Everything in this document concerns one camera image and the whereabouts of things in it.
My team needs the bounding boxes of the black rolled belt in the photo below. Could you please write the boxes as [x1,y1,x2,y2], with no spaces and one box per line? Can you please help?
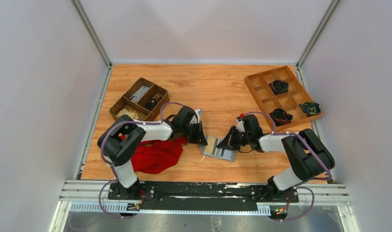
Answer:
[269,80,289,95]

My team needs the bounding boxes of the dark rolled belt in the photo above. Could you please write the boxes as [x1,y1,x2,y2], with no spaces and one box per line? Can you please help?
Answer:
[270,108,293,127]

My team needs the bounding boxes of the black item in basket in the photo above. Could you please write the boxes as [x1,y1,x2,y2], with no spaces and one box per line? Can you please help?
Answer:
[144,93,163,111]

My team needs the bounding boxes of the brown woven basket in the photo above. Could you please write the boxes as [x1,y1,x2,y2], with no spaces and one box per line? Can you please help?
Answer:
[109,77,170,121]

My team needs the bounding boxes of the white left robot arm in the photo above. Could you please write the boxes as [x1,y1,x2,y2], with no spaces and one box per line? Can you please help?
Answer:
[97,105,207,189]

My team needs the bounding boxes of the grey card holder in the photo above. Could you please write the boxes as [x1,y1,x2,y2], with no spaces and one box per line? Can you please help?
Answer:
[198,138,236,162]

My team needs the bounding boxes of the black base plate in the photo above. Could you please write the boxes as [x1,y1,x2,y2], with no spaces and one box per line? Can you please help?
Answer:
[107,181,299,212]

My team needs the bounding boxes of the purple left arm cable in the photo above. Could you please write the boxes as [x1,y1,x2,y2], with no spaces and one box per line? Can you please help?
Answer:
[98,101,185,220]

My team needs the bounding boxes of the red cloth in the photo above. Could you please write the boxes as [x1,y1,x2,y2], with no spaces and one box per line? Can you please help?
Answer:
[131,136,188,174]

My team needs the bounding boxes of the yellow cards in basket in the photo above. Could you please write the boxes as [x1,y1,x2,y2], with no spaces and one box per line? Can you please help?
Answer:
[116,108,139,120]

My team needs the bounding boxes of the blue yellow rolled tie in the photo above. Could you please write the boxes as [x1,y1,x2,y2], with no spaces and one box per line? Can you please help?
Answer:
[300,101,321,117]

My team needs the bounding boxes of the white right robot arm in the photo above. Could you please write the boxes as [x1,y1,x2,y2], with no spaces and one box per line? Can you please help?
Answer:
[217,112,335,192]

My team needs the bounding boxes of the grey card in basket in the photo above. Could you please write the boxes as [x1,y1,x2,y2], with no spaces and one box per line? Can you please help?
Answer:
[130,86,150,103]

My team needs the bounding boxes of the gold credit card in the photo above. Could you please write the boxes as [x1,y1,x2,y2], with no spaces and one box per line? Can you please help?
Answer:
[202,135,220,156]

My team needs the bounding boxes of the aluminium frame rail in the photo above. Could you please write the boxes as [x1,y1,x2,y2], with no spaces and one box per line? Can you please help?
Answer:
[60,180,351,216]

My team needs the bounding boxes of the wooden compartment tray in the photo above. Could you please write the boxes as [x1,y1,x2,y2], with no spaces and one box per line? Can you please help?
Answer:
[244,66,323,131]

